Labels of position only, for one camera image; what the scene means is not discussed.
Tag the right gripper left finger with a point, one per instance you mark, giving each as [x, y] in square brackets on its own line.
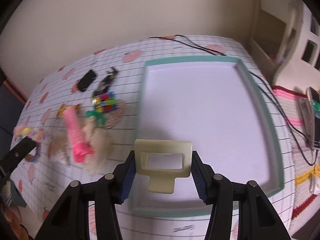
[69, 217]

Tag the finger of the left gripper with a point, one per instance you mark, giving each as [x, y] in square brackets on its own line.
[11, 160]

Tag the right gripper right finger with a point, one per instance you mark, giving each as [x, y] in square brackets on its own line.
[257, 217]

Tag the pastel rainbow scrunchie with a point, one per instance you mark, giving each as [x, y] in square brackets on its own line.
[37, 135]

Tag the cream lace cloth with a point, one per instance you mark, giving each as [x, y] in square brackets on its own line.
[59, 149]

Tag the pink hair roller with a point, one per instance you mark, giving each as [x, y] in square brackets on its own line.
[80, 148]

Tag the cream plastic hook clip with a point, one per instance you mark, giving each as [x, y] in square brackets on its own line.
[163, 161]

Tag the colourful bead toy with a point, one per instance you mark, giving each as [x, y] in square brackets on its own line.
[102, 104]

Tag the small black toy car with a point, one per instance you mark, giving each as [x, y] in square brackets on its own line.
[86, 80]

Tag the black gold action figure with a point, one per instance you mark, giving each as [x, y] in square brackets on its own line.
[105, 84]

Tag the pink white crochet mat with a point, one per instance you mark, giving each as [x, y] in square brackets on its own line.
[299, 201]

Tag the grid pomegranate tablecloth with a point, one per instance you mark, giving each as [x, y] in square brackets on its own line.
[41, 181]

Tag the grey phone stand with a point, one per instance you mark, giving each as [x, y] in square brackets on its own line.
[308, 119]

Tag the white tray with teal rim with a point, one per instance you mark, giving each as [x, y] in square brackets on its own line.
[213, 102]

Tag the smartphone on stand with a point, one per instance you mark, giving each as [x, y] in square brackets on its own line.
[313, 97]

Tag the cream wooden shelf unit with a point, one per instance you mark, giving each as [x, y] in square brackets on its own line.
[284, 43]

